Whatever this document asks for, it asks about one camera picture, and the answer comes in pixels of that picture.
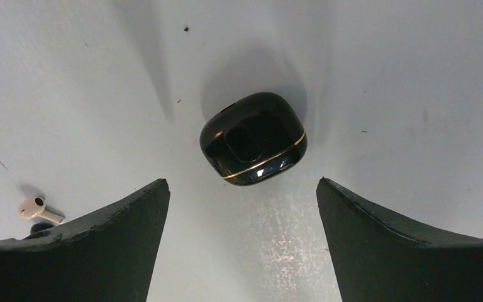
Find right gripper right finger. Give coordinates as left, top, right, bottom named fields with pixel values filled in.
left=316, top=178, right=483, bottom=301

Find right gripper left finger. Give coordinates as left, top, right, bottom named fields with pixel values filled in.
left=0, top=179, right=170, bottom=301

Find black earbud charging case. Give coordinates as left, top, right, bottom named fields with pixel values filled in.
left=199, top=92, right=308, bottom=186

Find black earbud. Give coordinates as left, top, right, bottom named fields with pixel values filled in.
left=30, top=222, right=54, bottom=235

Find white earbud upper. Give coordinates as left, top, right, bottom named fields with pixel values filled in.
left=18, top=196, right=65, bottom=225

